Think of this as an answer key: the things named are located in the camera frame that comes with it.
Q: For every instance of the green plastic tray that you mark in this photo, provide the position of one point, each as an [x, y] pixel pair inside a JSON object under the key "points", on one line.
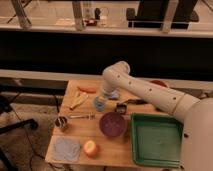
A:
{"points": [[156, 140]]}

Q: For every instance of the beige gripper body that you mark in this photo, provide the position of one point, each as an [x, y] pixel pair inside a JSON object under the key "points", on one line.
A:
{"points": [[102, 99]]}

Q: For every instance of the blue plastic cup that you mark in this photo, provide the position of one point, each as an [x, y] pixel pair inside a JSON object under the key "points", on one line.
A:
{"points": [[98, 106]]}

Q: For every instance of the yellow banana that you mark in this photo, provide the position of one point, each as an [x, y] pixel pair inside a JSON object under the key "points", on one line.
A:
{"points": [[79, 98]]}

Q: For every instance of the orange apple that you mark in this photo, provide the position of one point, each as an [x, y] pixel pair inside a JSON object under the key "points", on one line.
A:
{"points": [[90, 148]]}

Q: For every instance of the blue cloth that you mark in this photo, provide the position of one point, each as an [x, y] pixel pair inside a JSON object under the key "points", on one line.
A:
{"points": [[66, 150]]}

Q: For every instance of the purple bowl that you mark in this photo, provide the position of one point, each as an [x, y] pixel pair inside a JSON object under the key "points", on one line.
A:
{"points": [[112, 125]]}

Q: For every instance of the orange carrot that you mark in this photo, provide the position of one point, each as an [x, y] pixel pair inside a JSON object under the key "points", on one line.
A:
{"points": [[87, 90]]}

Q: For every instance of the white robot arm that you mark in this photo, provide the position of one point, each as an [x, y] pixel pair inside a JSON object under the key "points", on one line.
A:
{"points": [[195, 114]]}

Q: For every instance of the blue sponge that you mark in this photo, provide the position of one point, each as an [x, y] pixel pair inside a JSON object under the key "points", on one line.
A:
{"points": [[114, 95]]}

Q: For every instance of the small black square box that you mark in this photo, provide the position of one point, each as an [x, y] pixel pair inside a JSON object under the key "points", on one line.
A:
{"points": [[121, 108]]}

